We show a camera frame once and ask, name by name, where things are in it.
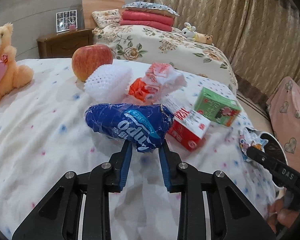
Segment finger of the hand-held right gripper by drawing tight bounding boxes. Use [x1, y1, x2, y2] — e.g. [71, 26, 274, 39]
[246, 145, 300, 188]

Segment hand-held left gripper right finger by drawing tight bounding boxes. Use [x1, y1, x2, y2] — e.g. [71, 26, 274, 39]
[158, 140, 277, 240]

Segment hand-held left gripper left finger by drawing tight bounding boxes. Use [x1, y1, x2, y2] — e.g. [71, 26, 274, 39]
[12, 141, 133, 240]

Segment white trash bin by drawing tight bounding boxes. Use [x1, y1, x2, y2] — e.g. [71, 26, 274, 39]
[259, 131, 291, 195]

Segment cartoon print wrapper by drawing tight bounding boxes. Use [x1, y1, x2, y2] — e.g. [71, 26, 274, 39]
[239, 127, 269, 163]

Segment blue plastic wrapper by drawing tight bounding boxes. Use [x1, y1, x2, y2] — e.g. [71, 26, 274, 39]
[85, 102, 175, 154]

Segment red and white carton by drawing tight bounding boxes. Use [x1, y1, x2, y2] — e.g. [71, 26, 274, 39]
[162, 97, 211, 152]

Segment green carton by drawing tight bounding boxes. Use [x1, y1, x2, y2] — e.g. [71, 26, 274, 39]
[194, 87, 241, 127]

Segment orange and white plastic bag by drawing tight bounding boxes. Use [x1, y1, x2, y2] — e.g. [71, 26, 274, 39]
[128, 63, 188, 103]

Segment person's right hand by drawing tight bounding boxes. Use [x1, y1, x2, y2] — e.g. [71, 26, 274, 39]
[266, 200, 300, 235]

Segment pink printed cloth cover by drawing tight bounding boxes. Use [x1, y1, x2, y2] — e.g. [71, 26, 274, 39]
[266, 76, 300, 167]

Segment white foam net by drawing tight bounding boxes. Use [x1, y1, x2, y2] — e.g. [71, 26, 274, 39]
[84, 64, 133, 104]

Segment white flower-print bedsheet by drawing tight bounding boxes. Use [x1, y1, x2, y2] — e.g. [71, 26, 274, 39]
[0, 58, 276, 240]

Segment red apple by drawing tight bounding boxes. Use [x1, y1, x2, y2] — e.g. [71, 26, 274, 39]
[72, 44, 114, 82]

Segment bed with floral bedspread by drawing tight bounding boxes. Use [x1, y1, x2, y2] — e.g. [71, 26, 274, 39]
[92, 26, 238, 95]

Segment wooden nightstand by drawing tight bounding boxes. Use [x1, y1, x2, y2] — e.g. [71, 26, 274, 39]
[37, 28, 94, 59]

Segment yellow bear plush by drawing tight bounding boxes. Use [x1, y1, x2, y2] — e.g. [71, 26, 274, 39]
[194, 32, 215, 46]

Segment white rabbit plush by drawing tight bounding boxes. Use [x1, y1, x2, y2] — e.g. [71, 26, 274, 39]
[182, 22, 198, 39]

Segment folded red blanket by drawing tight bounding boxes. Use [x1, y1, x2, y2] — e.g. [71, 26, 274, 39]
[119, 9, 174, 32]

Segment floral pillow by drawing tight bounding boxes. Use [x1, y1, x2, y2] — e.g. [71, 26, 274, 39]
[92, 9, 122, 29]

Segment beige patterned curtain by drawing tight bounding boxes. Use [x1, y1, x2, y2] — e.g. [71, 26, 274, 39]
[140, 0, 300, 100]

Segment blue dotted pillow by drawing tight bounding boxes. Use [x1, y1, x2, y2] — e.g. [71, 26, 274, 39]
[122, 1, 180, 17]

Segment cream teddy bear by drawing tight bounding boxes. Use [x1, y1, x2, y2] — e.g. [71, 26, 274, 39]
[0, 23, 34, 112]

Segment wooden headboard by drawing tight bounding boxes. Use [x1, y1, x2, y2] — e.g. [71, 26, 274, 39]
[82, 0, 128, 29]

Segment photo collage frame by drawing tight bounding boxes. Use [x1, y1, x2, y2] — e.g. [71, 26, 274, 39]
[56, 10, 78, 33]

